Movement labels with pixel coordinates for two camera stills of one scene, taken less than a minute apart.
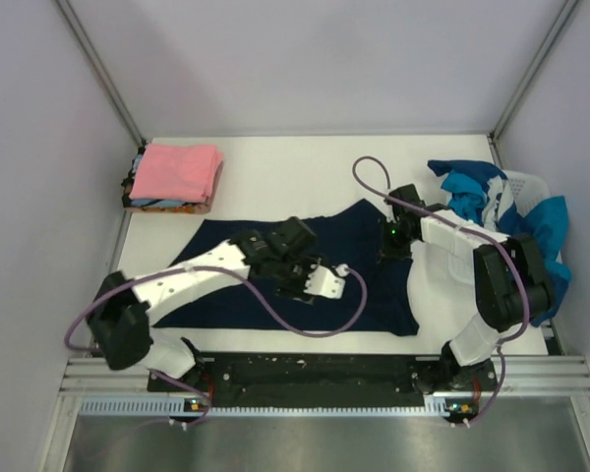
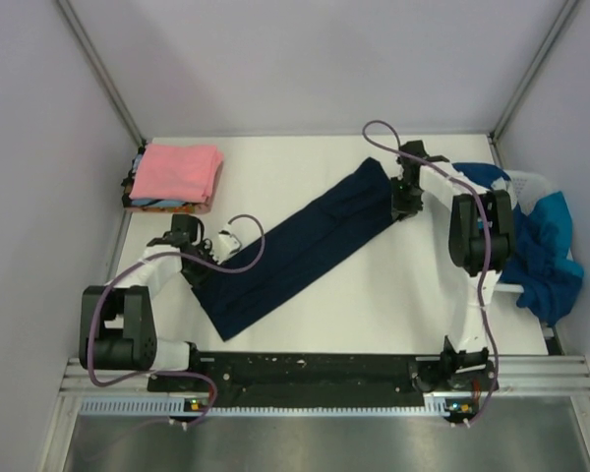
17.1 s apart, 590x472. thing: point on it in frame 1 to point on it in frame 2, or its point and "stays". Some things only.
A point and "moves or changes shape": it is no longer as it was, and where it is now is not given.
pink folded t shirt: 170,172 stays
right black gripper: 388,252 to 399,207
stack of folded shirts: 166,178 stays
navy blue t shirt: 239,302 moves or changes shape
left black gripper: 296,290 to 197,281
